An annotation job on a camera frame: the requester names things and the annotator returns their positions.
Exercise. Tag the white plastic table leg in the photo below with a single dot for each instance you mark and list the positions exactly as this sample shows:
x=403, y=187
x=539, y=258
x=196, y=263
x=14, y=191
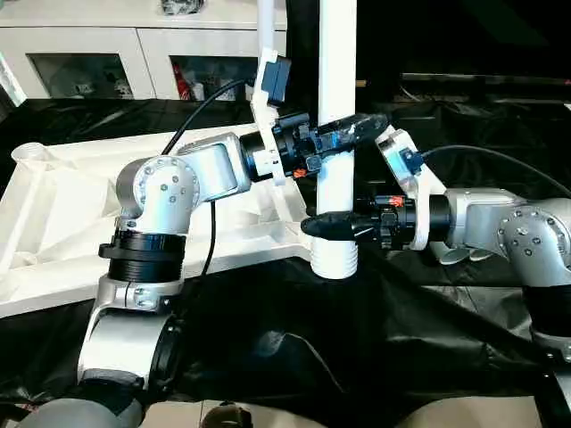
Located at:
x=266, y=27
x=459, y=256
x=337, y=62

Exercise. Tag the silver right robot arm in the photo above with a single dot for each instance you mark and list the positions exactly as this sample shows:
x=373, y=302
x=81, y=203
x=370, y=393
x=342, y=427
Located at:
x=508, y=232

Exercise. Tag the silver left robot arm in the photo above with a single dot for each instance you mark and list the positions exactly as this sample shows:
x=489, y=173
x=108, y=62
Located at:
x=165, y=192

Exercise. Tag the black cabinet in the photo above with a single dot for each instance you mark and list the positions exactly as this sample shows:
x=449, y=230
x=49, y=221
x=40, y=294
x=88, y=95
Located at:
x=384, y=40

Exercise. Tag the black plastic mat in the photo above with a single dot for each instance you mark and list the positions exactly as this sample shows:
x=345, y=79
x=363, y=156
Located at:
x=357, y=339

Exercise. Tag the red carton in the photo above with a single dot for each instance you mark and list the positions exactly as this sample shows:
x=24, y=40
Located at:
x=184, y=85

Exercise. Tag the shiny dark bundle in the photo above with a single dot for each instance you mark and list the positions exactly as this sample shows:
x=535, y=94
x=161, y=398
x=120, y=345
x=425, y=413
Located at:
x=183, y=6

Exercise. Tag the white cabinet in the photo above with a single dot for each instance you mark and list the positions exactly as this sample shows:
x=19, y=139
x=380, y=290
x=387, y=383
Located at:
x=89, y=40

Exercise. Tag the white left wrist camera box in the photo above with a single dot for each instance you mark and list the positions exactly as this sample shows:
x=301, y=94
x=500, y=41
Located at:
x=268, y=98

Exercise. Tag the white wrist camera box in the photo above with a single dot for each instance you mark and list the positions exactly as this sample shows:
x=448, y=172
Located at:
x=406, y=165
x=268, y=98

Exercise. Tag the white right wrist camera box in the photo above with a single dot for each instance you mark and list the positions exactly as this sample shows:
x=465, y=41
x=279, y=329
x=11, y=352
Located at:
x=406, y=165

